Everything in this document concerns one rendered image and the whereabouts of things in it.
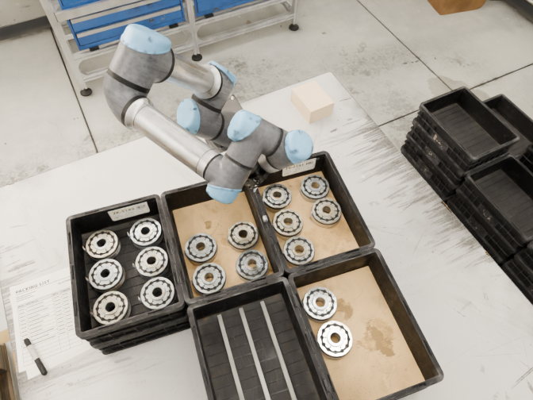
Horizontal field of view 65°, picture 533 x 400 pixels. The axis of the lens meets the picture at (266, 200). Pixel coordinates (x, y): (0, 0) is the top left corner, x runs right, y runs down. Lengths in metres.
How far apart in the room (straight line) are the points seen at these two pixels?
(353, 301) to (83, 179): 1.14
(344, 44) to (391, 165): 1.84
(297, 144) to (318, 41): 2.57
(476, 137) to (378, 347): 1.37
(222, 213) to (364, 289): 0.53
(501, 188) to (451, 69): 1.39
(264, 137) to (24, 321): 1.05
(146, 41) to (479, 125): 1.79
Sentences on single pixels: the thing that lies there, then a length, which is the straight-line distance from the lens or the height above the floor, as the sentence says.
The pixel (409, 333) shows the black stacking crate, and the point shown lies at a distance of 1.32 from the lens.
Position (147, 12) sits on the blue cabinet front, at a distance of 3.04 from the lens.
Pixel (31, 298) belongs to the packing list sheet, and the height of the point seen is 0.70.
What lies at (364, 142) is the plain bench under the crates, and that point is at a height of 0.70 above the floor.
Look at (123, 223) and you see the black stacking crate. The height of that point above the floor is 0.83.
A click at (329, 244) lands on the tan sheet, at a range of 1.42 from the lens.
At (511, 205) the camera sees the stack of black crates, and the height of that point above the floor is 0.38.
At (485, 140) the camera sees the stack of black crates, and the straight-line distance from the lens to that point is 2.39.
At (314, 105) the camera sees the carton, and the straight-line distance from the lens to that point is 1.88.
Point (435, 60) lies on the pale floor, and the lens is 3.57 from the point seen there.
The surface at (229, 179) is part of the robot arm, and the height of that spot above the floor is 1.29.
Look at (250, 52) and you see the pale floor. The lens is 3.37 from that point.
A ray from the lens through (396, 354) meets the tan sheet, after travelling 1.35.
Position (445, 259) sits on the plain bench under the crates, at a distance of 1.66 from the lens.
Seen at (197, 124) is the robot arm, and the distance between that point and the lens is 1.50.
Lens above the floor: 2.09
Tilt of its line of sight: 58 degrees down
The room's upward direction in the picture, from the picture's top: 2 degrees clockwise
